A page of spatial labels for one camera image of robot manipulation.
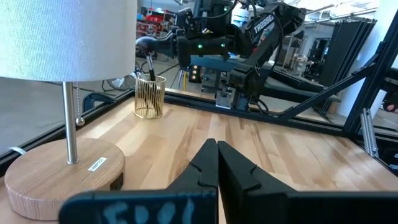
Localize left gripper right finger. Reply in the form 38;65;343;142
217;141;398;224

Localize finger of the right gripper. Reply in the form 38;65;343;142
156;31;175;59

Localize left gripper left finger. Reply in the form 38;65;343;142
58;138;219;224

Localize large black fan makeup brush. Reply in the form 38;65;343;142
136;35;160;110

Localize thin dark makeup brush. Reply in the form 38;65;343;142
135;70;150;110

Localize black power strip red lights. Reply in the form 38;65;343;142
190;64;200;83

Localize red storage shelf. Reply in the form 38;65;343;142
136;9;175;38

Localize clear brush holder cup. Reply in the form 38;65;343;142
134;75;167;119

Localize white shade wooden base lamp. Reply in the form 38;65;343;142
0;0;138;221

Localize black bench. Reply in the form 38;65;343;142
264;67;341;103

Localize black folded partition panels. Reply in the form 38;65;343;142
317;18;377;94

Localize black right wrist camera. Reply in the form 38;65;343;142
177;7;200;32

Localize black table frame rail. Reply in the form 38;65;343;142
0;88;398;175

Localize silver metal bracket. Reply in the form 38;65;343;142
360;108;379;159

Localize black aluminium gantry frame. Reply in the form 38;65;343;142
273;12;398;141

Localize white lamp cord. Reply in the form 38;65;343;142
8;146;27;156

